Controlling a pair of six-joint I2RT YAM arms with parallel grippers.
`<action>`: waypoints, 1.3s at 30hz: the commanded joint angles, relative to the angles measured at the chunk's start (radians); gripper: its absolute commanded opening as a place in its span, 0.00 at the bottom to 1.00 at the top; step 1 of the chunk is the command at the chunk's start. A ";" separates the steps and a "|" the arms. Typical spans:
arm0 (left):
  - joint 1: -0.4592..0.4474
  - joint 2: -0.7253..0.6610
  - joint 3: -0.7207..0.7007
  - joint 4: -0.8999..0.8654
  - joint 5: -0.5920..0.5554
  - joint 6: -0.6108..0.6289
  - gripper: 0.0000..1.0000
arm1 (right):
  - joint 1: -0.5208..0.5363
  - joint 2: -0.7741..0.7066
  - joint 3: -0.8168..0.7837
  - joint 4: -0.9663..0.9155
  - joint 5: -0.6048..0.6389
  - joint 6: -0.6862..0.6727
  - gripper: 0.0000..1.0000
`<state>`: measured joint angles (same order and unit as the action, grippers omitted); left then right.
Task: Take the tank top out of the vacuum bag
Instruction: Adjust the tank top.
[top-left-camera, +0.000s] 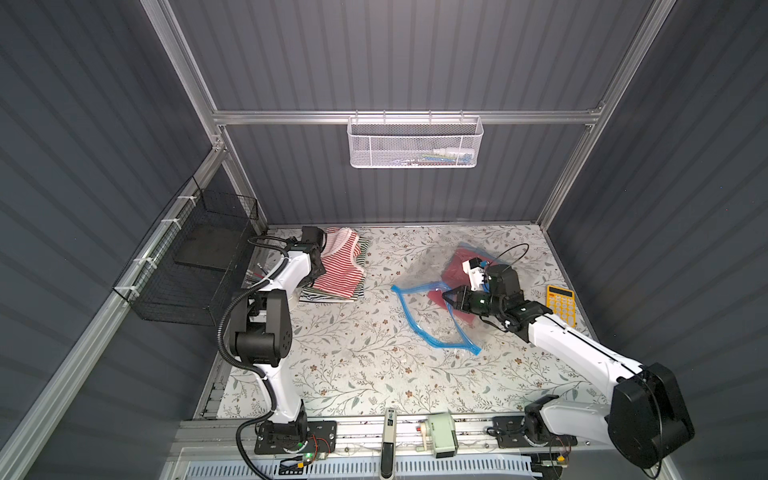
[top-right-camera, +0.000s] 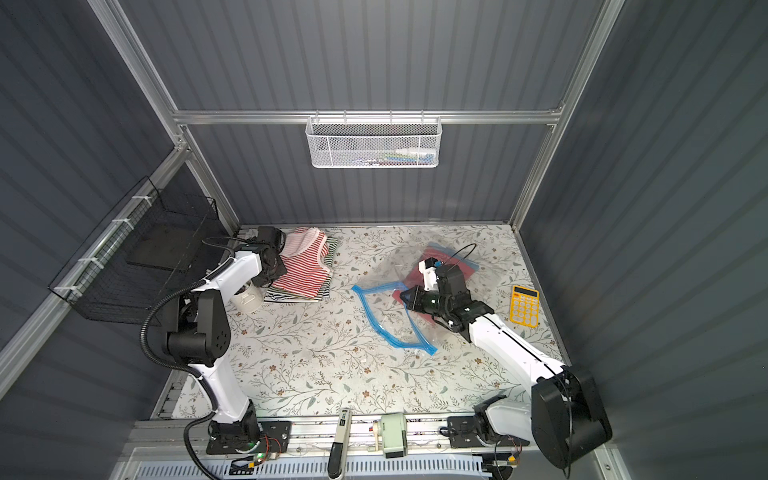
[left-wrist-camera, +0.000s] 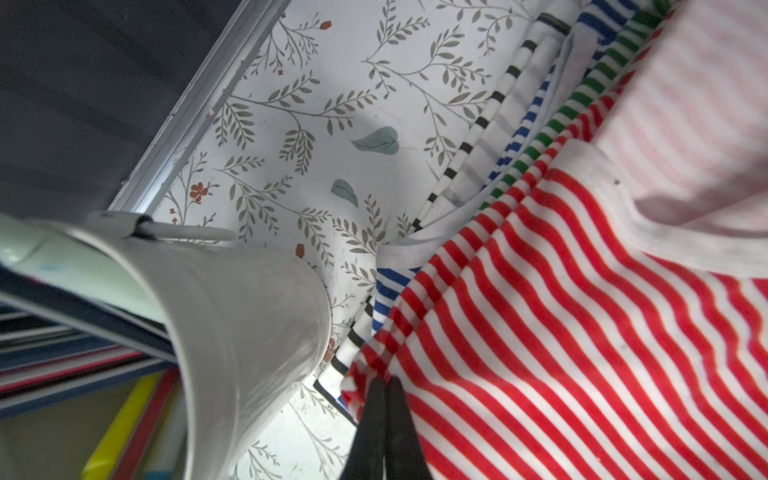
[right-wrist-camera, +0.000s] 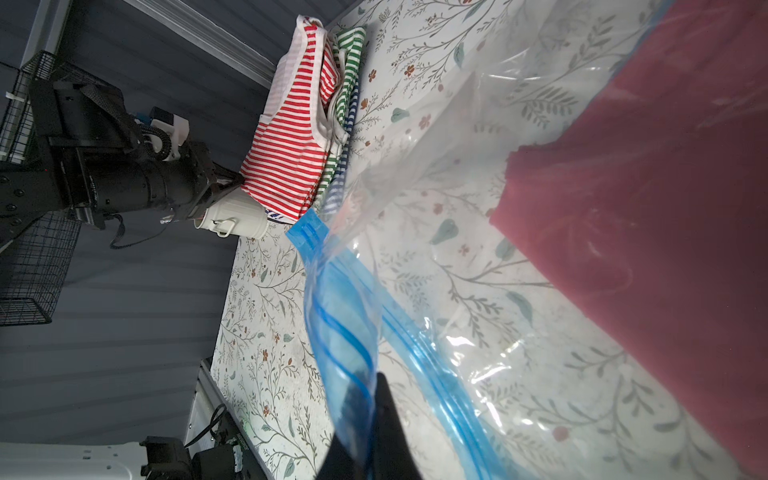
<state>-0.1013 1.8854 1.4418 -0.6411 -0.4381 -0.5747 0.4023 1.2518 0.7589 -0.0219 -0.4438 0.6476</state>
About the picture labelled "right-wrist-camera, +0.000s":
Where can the navy white striped tank top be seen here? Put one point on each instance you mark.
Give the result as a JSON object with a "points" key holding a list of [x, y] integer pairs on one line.
{"points": [[298, 158]]}

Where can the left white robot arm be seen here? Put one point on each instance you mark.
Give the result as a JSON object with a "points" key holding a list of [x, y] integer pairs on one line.
{"points": [[87, 155]]}

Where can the maroon folded garment in bag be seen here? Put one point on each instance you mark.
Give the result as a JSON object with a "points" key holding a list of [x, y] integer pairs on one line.
{"points": [[650, 214]]}

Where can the red white striped tank top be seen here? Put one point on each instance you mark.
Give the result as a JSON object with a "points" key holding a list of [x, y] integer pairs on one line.
{"points": [[309, 58]]}

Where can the white mug pen holder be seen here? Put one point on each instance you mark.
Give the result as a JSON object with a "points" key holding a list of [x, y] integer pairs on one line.
{"points": [[236, 214]]}

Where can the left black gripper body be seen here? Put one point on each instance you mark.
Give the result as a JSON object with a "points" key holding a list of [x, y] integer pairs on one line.
{"points": [[187, 186]]}

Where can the clear vacuum bag blue zipper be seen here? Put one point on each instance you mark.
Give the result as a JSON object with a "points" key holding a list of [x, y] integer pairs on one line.
{"points": [[494, 372]]}

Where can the black wire mesh basket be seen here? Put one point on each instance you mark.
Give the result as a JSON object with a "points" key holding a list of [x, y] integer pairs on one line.
{"points": [[36, 248]]}

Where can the green white striped tank top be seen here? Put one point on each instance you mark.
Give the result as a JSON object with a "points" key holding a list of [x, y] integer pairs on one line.
{"points": [[347, 48]]}

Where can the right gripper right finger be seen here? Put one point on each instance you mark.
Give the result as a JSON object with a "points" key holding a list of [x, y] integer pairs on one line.
{"points": [[391, 458]]}

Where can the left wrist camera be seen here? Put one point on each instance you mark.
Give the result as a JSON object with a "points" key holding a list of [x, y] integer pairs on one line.
{"points": [[165, 129]]}

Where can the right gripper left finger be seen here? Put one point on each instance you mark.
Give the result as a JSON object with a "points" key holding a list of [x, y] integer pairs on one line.
{"points": [[339, 465]]}

